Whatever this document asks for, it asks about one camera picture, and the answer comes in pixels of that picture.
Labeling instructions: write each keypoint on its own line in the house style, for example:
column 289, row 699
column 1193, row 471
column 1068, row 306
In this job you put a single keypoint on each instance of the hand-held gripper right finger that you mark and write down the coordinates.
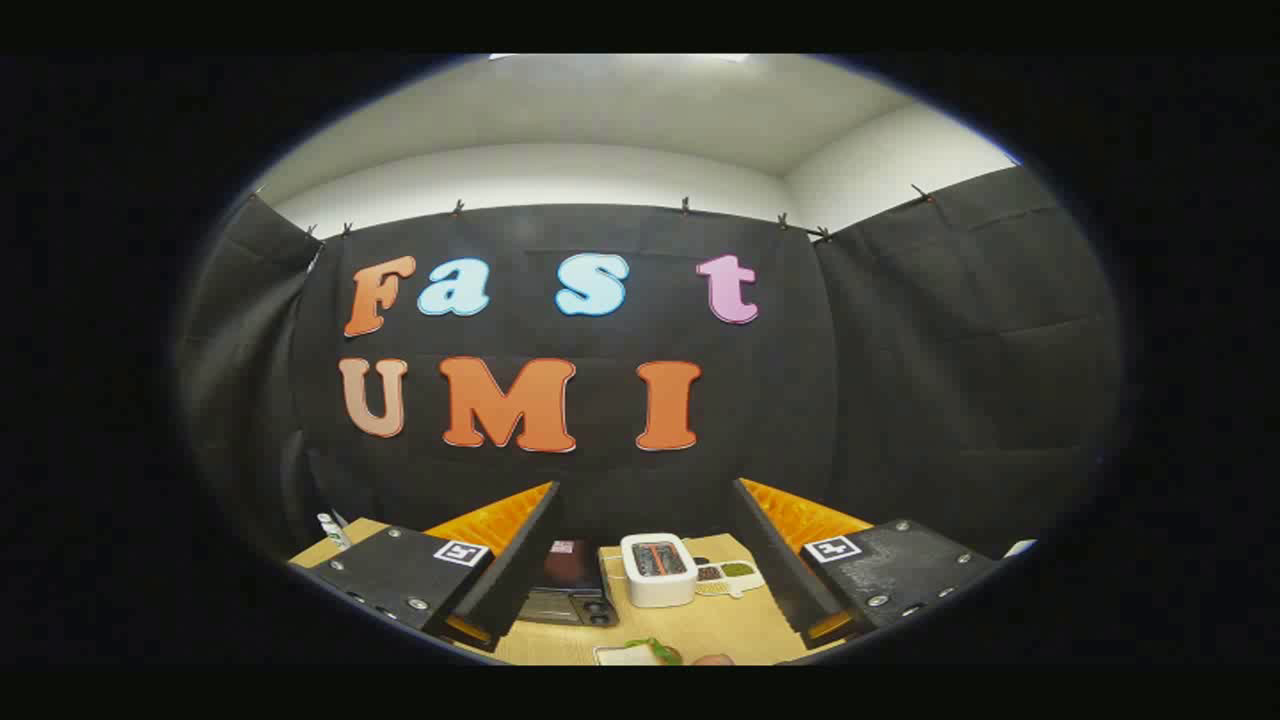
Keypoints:
column 775, row 560

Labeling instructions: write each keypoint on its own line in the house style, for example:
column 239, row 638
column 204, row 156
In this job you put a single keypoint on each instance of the small white condiment dish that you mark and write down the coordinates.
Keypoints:
column 735, row 575

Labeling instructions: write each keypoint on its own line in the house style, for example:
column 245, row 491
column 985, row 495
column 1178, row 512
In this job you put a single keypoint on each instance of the row of small cloth clips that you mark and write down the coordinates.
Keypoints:
column 685, row 206

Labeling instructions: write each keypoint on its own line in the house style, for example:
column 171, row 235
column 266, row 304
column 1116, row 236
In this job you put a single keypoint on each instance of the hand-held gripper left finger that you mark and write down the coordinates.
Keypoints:
column 520, row 570

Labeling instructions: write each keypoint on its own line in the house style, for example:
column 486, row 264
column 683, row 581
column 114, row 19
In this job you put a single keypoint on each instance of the lettuce bread sandwich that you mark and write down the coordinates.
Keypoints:
column 655, row 650

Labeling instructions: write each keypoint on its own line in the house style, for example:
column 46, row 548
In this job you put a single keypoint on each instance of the white green-label bottle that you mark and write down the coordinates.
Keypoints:
column 332, row 530

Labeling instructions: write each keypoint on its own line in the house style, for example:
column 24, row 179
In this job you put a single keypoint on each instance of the black toaster oven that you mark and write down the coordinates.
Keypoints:
column 575, row 572

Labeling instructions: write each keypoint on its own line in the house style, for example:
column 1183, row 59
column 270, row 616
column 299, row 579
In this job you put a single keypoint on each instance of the white pop-up toaster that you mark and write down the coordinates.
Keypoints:
column 658, row 590

